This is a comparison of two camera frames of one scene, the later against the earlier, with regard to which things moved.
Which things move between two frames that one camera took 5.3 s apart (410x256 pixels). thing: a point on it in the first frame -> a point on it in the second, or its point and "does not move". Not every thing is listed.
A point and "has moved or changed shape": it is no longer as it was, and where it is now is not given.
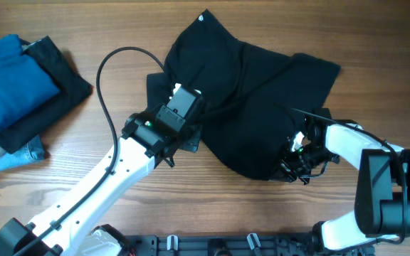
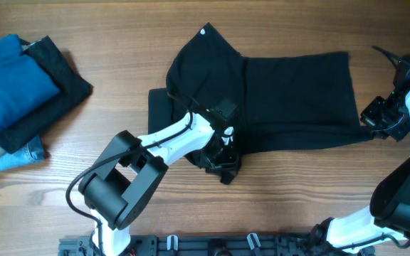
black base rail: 278,244 does not move
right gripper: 290,168 -> 370,116
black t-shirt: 255,99 has moved or changed shape
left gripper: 193,141 -> 221,165
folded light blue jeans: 31,151 does not move
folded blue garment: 11,85 does not move
